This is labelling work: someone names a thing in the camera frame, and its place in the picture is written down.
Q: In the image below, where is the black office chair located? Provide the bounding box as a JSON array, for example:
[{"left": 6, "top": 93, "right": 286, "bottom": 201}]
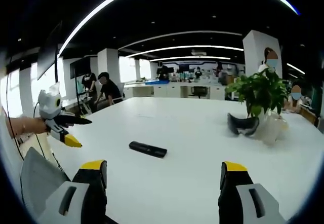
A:
[{"left": 190, "top": 86, "right": 209, "bottom": 99}]

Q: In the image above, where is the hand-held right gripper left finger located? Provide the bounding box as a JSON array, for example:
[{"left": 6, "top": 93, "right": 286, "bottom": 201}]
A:
[{"left": 37, "top": 159, "right": 108, "bottom": 224}]

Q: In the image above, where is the white cabinet row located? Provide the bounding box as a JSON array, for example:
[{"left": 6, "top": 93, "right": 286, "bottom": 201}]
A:
[{"left": 123, "top": 82, "right": 228, "bottom": 100}]

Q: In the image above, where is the black remote control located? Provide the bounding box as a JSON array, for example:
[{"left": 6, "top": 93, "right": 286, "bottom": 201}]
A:
[{"left": 129, "top": 140, "right": 168, "bottom": 159}]

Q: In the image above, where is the black cable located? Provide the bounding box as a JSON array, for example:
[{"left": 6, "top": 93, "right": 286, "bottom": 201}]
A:
[{"left": 5, "top": 46, "right": 26, "bottom": 159}]

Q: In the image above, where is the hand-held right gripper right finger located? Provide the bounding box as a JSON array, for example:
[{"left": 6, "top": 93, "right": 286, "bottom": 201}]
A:
[{"left": 218, "top": 161, "right": 287, "bottom": 224}]

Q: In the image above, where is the green potted plant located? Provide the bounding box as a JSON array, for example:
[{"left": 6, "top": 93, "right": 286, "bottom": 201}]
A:
[{"left": 224, "top": 66, "right": 289, "bottom": 133}]

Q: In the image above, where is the black headset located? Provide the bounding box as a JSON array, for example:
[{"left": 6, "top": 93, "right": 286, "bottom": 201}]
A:
[{"left": 227, "top": 113, "right": 260, "bottom": 136}]

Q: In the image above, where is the grey chair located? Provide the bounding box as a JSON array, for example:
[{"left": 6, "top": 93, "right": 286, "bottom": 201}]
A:
[{"left": 20, "top": 146, "right": 71, "bottom": 221}]

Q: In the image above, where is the clear plastic bag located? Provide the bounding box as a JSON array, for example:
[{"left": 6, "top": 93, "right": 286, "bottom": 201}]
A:
[{"left": 257, "top": 112, "right": 290, "bottom": 146}]

